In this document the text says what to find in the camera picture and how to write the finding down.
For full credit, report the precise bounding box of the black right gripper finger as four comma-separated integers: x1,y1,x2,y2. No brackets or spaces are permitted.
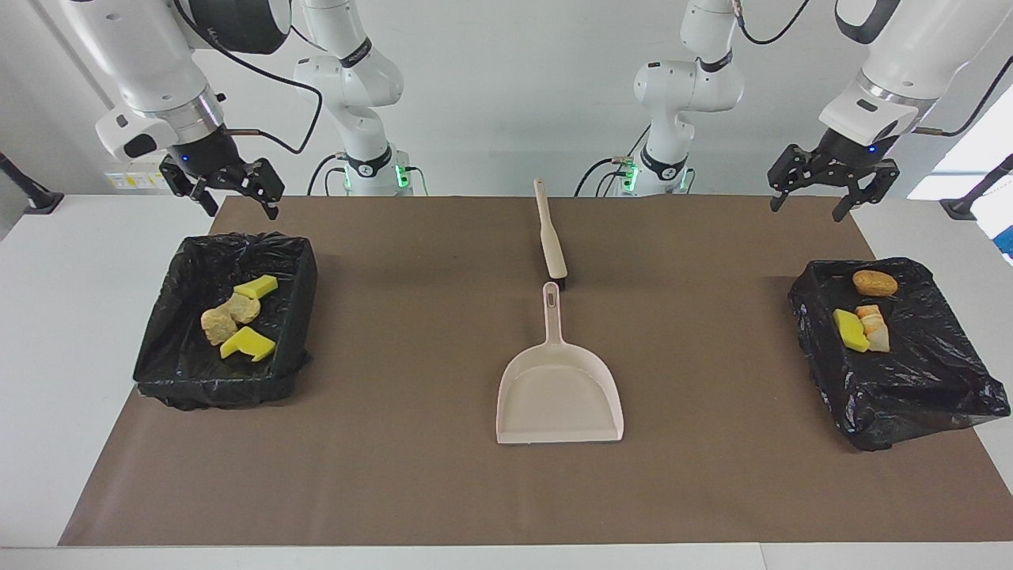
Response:
252,158,286,221
188,180,219,218

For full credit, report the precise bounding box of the brown oval bread nugget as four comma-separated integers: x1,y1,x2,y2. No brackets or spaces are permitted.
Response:
852,270,899,297

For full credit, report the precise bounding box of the small yellow green sponge piece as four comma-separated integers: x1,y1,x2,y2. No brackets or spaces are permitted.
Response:
233,274,279,301

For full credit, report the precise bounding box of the toy croissant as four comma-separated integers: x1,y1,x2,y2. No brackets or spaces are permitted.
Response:
856,305,891,353

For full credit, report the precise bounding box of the green topped yellow sponge chunk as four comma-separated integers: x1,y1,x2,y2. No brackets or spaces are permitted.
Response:
833,309,871,353

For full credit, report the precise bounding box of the notched yellow sponge piece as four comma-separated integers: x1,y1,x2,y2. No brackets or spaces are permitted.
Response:
219,326,277,363

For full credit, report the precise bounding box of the beige handled hand brush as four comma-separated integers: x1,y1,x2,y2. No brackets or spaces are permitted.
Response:
533,178,569,284

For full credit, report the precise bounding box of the beige plastic dustpan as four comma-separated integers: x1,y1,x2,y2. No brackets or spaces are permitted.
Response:
495,281,625,445

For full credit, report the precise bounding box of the black bag lined bin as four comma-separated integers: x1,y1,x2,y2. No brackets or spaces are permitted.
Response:
133,231,319,411
788,256,1011,453

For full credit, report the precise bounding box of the white blue object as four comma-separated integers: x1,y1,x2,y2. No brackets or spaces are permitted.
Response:
970,186,1013,266

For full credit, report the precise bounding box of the brown paper table mat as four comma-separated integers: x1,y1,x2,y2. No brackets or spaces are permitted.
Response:
58,196,1013,547

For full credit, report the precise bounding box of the black right base cable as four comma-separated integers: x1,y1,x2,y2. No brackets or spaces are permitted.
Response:
307,153,428,196

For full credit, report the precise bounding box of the black base cable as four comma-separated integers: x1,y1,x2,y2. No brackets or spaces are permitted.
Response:
575,157,634,197
307,153,428,196

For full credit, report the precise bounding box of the white wall socket box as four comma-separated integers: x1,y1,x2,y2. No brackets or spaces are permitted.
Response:
104,152,188,191

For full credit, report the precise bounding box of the black camera stand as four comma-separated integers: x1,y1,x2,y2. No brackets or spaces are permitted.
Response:
940,154,1013,221
0,152,64,215

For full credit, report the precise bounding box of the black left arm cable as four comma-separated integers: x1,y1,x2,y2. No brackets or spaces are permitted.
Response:
732,0,1013,138

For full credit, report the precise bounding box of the black left base cable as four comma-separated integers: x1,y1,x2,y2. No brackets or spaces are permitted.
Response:
575,157,634,197

